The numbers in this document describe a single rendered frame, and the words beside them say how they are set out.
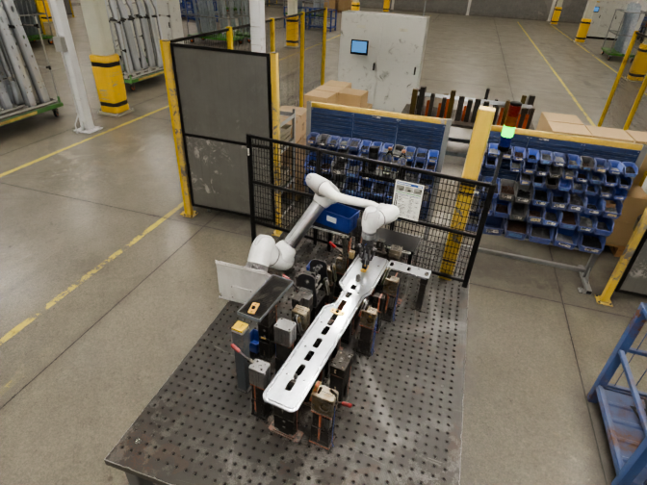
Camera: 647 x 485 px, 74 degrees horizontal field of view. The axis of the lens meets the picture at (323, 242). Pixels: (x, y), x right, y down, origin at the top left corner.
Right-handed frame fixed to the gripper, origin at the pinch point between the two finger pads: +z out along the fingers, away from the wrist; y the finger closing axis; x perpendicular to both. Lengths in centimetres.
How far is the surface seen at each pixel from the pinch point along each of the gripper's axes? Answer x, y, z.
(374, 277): 5.0, -8.4, 5.2
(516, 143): -211, -73, -31
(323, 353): 80, -6, 5
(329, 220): -36, 42, -3
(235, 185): -148, 206, 52
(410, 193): -55, -12, -31
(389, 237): -43.6, -3.6, 2.3
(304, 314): 65, 12, -3
